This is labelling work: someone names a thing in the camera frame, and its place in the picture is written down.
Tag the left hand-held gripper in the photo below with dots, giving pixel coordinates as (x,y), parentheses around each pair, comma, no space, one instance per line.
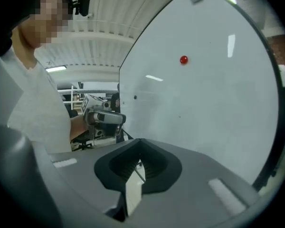
(90,103)

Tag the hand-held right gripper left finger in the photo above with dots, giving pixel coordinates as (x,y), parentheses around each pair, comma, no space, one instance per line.
(85,167)

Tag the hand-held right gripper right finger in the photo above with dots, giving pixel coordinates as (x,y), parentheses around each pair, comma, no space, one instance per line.
(192,186)

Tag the red round cap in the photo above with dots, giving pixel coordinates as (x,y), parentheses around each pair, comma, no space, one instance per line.
(184,59)

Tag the person's left forearm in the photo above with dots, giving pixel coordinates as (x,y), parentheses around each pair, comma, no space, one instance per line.
(78,127)

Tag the white whiteboard with black frame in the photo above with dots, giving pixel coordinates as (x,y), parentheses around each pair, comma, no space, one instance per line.
(204,108)

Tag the black office chair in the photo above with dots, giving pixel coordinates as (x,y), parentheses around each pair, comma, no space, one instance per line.
(83,142)

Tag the white shelving rack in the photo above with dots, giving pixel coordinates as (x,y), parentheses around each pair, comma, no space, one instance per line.
(71,98)

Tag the person's gray shirt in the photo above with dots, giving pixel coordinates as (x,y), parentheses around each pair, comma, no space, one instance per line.
(38,108)

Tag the person's head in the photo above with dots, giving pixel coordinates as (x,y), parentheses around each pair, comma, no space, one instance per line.
(38,27)

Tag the black head-mounted camera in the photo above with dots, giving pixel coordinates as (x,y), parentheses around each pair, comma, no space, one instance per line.
(82,5)

